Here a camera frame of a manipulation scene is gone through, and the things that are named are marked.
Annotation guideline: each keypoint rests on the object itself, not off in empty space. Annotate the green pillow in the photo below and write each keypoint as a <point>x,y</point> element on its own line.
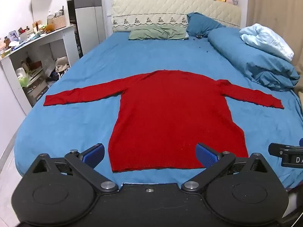
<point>157,32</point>

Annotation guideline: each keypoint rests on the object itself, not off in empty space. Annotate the green tissue pack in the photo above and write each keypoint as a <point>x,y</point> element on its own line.
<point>22,79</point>

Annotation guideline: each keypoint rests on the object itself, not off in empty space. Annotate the blue duvet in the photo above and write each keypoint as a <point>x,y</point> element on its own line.
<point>251,56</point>

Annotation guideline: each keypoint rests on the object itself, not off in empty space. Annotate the white desk with shelves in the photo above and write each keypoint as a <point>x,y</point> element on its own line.
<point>40,40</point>

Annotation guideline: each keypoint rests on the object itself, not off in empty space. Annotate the red knit sweater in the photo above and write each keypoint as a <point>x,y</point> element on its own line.
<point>175,113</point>

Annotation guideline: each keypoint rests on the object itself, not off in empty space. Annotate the wicker basket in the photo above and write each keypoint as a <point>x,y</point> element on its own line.
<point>59,21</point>

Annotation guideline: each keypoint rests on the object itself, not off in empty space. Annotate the blue and white box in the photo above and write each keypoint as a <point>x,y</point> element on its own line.
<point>13,36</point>

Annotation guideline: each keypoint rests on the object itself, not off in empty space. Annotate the grey and white wardrobe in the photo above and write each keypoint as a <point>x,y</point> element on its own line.
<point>87,19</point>

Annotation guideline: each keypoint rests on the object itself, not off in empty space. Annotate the beige curtain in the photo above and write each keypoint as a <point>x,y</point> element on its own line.
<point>274,4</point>

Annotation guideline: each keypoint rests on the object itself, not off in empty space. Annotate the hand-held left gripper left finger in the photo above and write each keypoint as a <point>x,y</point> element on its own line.
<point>95,154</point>

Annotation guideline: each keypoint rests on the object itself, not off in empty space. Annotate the cream quilted headboard cover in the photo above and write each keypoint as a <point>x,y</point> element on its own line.
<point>175,7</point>

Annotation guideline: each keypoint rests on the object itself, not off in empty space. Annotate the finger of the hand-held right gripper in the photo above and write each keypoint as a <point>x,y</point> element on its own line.
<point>274,149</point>

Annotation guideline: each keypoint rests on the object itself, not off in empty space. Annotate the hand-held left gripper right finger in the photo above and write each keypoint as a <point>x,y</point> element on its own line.
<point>205,156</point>

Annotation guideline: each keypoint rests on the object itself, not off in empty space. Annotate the light blue folded blanket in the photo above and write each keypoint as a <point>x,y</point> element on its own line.
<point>267,40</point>

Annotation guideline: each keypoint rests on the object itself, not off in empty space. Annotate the bed with blue sheet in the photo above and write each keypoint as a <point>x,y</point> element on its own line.
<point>146,54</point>

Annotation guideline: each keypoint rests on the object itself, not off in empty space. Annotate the blue pillow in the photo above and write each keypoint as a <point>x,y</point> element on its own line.
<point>202,23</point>

